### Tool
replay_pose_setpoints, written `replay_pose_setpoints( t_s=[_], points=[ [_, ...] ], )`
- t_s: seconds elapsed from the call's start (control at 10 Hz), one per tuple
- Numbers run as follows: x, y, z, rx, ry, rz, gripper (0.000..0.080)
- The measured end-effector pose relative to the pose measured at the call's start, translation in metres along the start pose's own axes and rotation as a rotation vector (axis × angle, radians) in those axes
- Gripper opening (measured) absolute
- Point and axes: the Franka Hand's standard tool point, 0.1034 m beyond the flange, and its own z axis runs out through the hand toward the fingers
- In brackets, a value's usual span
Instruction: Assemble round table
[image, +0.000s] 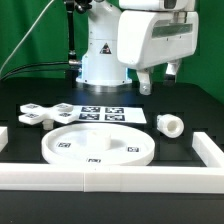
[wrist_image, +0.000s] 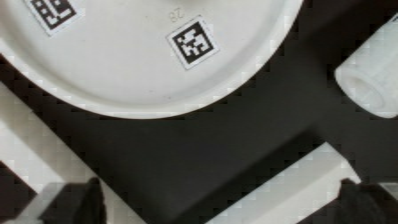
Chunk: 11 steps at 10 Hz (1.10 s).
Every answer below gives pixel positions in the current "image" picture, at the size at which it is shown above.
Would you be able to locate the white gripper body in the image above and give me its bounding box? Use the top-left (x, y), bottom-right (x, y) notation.
top-left (117, 10), bottom-right (198, 70)

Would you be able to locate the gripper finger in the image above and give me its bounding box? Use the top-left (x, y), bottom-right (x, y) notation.
top-left (137, 68), bottom-right (153, 95)
top-left (164, 59), bottom-right (182, 82)

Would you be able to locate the white round table top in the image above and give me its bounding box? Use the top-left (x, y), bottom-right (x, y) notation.
top-left (41, 123), bottom-right (155, 166)

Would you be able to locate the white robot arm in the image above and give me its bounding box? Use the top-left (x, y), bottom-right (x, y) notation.
top-left (76, 0), bottom-right (199, 95)

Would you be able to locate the white sheet with fiducial markers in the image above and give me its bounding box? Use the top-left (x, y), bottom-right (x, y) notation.
top-left (73, 105), bottom-right (146, 124)

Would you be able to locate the white cross-shaped table base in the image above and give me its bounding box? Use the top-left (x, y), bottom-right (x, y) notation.
top-left (18, 103), bottom-right (78, 130)

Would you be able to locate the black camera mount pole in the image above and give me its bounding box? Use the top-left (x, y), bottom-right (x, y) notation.
top-left (63, 0), bottom-right (92, 87)

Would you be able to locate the grey cable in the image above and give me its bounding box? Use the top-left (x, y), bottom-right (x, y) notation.
top-left (0, 0), bottom-right (55, 76)

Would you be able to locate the white U-shaped workspace frame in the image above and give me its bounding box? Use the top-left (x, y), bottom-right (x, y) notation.
top-left (0, 132), bottom-right (224, 194)

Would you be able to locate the black cable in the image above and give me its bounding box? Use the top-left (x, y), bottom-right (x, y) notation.
top-left (0, 60), bottom-right (73, 83)

